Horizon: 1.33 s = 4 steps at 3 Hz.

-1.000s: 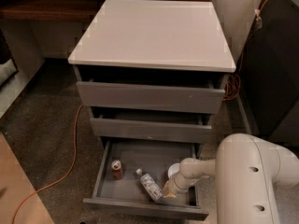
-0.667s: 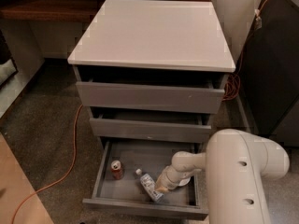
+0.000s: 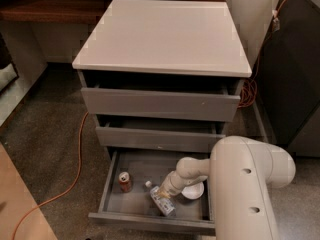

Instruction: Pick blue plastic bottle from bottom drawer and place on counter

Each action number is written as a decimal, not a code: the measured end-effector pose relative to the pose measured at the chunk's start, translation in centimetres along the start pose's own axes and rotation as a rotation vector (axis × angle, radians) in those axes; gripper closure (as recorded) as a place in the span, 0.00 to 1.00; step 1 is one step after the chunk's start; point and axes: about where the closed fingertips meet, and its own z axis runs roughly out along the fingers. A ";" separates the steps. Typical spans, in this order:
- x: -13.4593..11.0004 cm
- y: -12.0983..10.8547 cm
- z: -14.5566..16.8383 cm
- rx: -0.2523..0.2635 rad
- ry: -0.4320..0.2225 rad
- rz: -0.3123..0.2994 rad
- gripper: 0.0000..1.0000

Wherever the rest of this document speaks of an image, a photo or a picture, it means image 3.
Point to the dark framed object at left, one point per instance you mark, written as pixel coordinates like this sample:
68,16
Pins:
8,71

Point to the clear plastic water bottle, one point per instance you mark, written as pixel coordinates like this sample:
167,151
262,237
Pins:
165,205

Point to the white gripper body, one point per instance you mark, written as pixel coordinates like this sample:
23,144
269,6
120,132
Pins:
167,186

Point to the white round bowl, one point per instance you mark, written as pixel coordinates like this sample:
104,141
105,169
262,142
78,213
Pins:
193,192

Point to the grey drawer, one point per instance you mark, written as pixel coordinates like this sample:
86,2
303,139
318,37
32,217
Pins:
136,210
161,104
158,134

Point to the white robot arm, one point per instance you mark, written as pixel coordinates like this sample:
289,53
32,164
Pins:
239,171

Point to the grey drawer cabinet white top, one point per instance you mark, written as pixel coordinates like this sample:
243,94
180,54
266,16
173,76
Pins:
171,46

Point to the red soda can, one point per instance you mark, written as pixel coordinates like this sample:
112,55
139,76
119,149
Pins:
125,182

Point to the grey middle drawer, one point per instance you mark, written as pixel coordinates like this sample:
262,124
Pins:
158,134

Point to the grey bottom drawer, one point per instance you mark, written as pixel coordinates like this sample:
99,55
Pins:
136,210

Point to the dark cabinet on right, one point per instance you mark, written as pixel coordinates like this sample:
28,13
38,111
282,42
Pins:
288,77

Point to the dark wooden shelf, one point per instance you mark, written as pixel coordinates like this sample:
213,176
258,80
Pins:
58,11

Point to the grey top drawer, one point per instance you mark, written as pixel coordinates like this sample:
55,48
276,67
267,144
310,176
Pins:
161,104

